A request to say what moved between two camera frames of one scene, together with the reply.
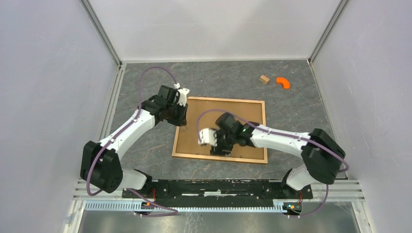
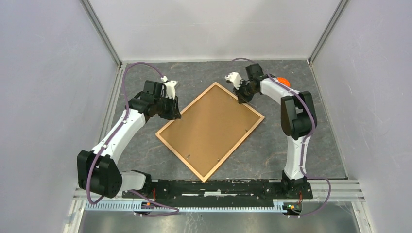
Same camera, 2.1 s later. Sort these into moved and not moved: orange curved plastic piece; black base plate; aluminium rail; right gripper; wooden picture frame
Moved: wooden picture frame; right gripper
Not moved: orange curved plastic piece; black base plate; aluminium rail
